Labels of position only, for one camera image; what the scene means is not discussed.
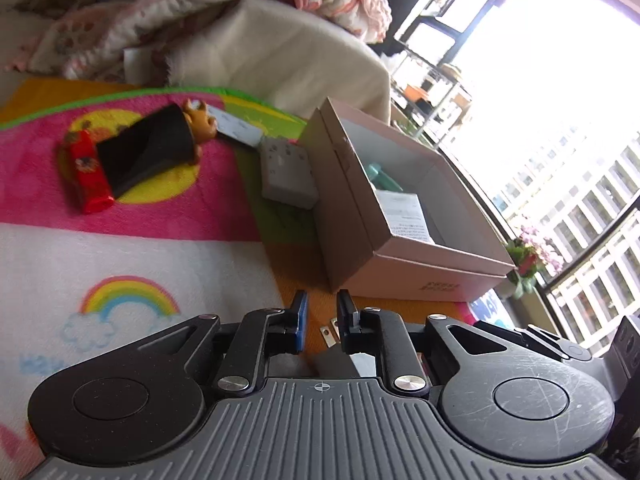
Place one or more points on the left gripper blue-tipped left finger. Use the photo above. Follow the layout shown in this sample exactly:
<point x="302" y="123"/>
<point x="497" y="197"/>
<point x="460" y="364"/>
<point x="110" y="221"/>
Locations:
<point x="261" y="335"/>

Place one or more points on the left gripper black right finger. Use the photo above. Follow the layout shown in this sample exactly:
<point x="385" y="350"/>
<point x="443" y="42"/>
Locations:
<point x="383" y="335"/>

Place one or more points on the white printed carton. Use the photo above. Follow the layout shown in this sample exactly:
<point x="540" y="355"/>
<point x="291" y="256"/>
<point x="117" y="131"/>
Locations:
<point x="404" y="215"/>

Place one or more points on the teal plastic toy tool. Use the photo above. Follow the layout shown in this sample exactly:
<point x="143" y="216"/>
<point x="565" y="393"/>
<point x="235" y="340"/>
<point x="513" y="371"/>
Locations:
<point x="380" y="180"/>

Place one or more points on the black cone with orange figurine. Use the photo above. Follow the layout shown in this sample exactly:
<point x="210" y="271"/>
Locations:
<point x="171" y="136"/>

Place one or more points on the white power adapter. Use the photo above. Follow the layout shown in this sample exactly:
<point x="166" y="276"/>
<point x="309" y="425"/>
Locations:
<point x="335" y="362"/>

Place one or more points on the pink cardboard box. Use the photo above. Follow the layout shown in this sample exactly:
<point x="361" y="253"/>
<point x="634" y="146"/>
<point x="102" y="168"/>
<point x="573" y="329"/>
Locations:
<point x="361" y="255"/>

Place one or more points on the grey white electronic device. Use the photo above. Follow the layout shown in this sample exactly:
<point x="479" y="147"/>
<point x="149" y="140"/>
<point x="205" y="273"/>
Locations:
<point x="286" y="173"/>

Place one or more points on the potted plant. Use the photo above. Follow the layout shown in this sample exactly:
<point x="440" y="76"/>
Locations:
<point x="528" y="258"/>

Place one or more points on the colourful cartoon play mat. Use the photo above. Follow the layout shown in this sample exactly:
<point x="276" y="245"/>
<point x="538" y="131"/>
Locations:
<point x="195" y="239"/>

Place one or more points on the white remote control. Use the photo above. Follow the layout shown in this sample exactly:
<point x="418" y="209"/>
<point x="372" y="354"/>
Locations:
<point x="235" y="128"/>

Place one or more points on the metal shelf rack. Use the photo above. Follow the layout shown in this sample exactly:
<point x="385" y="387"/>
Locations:
<point x="427" y="88"/>

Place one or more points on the beige covered sofa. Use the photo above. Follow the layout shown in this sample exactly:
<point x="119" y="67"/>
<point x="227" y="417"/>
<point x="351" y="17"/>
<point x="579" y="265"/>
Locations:
<point x="291" y="59"/>

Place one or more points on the pink floral blanket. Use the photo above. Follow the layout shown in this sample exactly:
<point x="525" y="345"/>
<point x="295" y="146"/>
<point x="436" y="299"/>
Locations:
<point x="90" y="43"/>

